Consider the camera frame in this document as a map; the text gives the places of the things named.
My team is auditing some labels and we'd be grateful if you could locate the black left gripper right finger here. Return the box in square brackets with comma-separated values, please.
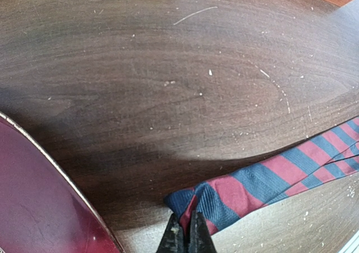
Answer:
[188, 210, 217, 253]

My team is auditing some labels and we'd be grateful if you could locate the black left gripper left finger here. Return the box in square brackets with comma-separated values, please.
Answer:
[156, 213, 186, 253]

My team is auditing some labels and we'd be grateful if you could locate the round red tray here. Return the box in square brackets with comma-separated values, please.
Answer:
[1, 114, 123, 252]

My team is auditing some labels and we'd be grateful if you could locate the red navy striped tie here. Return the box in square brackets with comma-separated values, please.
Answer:
[164, 117, 358, 234]

